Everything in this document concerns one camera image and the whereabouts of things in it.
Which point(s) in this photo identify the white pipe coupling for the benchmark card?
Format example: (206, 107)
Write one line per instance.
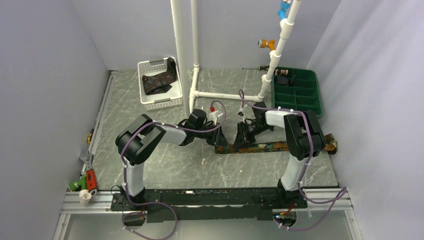
(84, 197)

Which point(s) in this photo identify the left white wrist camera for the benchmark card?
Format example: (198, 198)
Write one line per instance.
(215, 115)

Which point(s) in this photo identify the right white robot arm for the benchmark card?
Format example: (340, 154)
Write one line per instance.
(304, 138)

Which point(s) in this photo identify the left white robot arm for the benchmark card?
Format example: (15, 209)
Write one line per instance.
(138, 141)

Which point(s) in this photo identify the colourful patterned tie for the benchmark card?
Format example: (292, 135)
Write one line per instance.
(276, 146)

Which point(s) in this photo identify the blue nozzle fitting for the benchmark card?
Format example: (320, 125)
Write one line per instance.
(283, 8)

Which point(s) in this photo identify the rolled dark tie in tray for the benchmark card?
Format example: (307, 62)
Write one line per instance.
(281, 77)

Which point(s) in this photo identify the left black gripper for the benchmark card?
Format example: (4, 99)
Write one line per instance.
(218, 138)

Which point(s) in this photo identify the dark brown patterned tie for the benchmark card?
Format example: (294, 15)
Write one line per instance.
(161, 82)

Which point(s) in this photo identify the green pipe fitting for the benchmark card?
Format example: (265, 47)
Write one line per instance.
(76, 186)

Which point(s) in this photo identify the red grey pipe wrench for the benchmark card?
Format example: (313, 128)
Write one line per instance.
(91, 181)

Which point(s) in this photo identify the green compartment tray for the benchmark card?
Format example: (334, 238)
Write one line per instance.
(303, 95)

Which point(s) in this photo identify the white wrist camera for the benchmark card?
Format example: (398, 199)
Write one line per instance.
(215, 115)
(241, 115)

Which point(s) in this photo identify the white perforated plastic basket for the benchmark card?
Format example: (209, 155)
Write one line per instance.
(174, 97)

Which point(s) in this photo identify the white PVC pipe frame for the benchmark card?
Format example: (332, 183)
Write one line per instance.
(220, 30)

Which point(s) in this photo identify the black yellow screwdriver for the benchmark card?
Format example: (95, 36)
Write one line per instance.
(261, 68)

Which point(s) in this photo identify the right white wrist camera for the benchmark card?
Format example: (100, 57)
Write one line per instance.
(241, 115)

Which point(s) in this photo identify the yellow black tape measure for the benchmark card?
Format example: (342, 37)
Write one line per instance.
(89, 137)

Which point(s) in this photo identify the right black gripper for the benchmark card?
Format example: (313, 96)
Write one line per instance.
(242, 136)

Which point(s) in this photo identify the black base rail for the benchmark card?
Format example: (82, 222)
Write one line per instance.
(260, 203)

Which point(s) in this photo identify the orange nozzle fitting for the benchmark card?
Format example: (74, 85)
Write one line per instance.
(270, 44)

